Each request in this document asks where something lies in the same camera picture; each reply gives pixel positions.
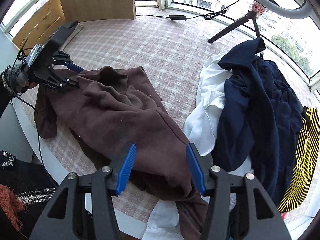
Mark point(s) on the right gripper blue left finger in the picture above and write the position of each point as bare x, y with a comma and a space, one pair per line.
117, 173

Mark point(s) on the black tripod stand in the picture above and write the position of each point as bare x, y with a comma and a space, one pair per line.
256, 10

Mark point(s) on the white garment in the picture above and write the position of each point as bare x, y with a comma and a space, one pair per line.
200, 127

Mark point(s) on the wooden slatted panel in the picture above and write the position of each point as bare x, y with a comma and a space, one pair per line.
41, 25

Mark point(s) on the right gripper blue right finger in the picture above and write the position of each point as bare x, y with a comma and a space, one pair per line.
202, 170

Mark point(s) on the black sparkly tweed clothing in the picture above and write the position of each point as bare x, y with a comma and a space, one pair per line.
26, 189

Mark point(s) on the navy blue garment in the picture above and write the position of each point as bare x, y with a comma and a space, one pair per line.
261, 119

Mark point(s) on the brown fleece garment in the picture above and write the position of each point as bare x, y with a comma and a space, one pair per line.
112, 109

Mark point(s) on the black yellow patterned garment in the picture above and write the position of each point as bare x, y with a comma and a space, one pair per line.
306, 155

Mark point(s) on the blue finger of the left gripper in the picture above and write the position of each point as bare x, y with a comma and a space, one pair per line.
73, 67
73, 83

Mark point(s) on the left hand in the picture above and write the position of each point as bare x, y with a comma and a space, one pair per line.
19, 81

